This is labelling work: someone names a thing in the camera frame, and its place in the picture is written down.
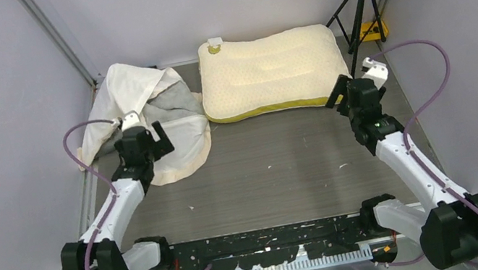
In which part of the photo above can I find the yellow corner bracket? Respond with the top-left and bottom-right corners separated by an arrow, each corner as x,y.
359,20 -> 390,42

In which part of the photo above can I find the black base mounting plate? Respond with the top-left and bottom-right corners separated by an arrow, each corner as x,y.
151,214 -> 391,270

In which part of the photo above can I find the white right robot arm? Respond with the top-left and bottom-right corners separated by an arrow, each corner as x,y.
326,57 -> 478,270

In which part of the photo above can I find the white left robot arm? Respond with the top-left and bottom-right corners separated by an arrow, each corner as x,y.
60,111 -> 174,270

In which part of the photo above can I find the grey pillowcase with cream frill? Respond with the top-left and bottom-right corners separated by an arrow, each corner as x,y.
77,63 -> 212,186

